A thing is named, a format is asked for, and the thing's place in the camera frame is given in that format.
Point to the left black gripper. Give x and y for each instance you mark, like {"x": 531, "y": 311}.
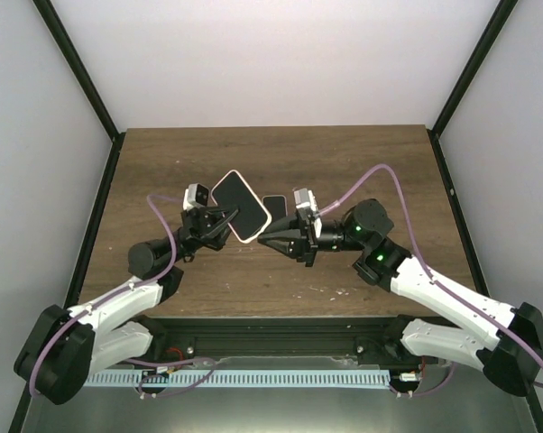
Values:
{"x": 204, "y": 226}

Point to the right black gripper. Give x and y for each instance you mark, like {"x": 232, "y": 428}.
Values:
{"x": 301, "y": 236}

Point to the black smartphone green edge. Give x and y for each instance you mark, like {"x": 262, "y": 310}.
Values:
{"x": 275, "y": 207}

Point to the beige phone case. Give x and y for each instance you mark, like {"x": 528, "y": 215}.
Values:
{"x": 253, "y": 236}
{"x": 284, "y": 205}

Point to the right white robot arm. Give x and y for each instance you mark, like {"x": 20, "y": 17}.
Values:
{"x": 391, "y": 267}

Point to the metal sheet front plate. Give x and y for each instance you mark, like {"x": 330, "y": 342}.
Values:
{"x": 460, "y": 400}

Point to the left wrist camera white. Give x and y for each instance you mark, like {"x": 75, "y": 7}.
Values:
{"x": 196, "y": 195}

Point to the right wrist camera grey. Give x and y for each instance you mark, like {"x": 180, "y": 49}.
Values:
{"x": 305, "y": 199}

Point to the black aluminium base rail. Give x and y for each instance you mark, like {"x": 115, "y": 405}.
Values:
{"x": 271, "y": 338}

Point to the left black frame post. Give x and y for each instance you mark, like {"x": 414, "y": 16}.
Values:
{"x": 60, "y": 35}

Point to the black frame post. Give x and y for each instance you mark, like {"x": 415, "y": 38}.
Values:
{"x": 482, "y": 48}
{"x": 60, "y": 35}

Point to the light blue slotted cable duct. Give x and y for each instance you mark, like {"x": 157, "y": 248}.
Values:
{"x": 346, "y": 379}

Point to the right black frame post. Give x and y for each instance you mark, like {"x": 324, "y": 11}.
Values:
{"x": 482, "y": 48}

